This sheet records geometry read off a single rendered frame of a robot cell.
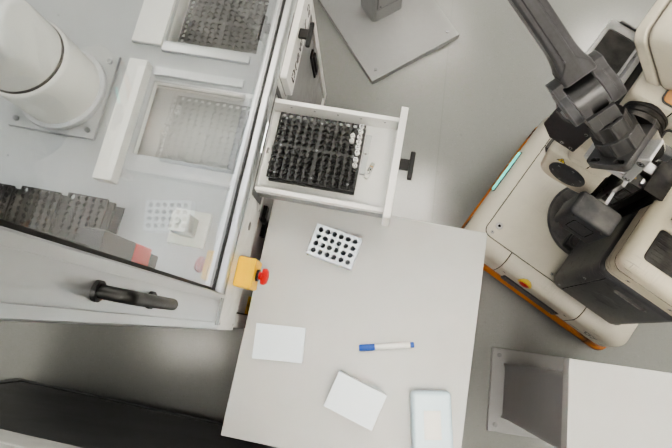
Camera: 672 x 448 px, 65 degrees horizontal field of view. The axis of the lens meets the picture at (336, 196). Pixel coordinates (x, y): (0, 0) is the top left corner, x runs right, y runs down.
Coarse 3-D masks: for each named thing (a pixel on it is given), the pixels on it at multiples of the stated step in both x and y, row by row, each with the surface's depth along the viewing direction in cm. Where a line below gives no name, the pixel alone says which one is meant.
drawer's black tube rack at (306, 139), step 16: (288, 128) 135; (304, 128) 138; (320, 128) 134; (336, 128) 134; (352, 128) 134; (288, 144) 134; (304, 144) 134; (320, 144) 133; (336, 144) 137; (352, 144) 133; (272, 160) 133; (288, 160) 136; (304, 160) 132; (320, 160) 136; (336, 160) 132; (272, 176) 132; (288, 176) 132; (304, 176) 131; (320, 176) 131; (336, 176) 131; (352, 176) 134; (352, 192) 133
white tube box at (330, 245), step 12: (324, 228) 138; (312, 240) 138; (324, 240) 141; (336, 240) 137; (348, 240) 141; (360, 240) 137; (312, 252) 137; (324, 252) 137; (336, 252) 140; (348, 252) 136; (336, 264) 137; (348, 264) 139
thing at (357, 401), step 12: (336, 384) 127; (348, 384) 127; (360, 384) 127; (336, 396) 126; (348, 396) 126; (360, 396) 126; (372, 396) 126; (384, 396) 126; (336, 408) 126; (348, 408) 125; (360, 408) 125; (372, 408) 125; (360, 420) 125; (372, 420) 125
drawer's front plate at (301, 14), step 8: (304, 0) 141; (296, 8) 140; (304, 8) 143; (296, 16) 140; (304, 16) 144; (296, 24) 139; (304, 24) 146; (296, 32) 139; (296, 40) 140; (304, 40) 150; (288, 48) 137; (296, 48) 141; (288, 56) 137; (296, 56) 143; (288, 64) 136; (296, 64) 145; (288, 72) 137; (296, 72) 147; (288, 80) 138; (288, 88) 141
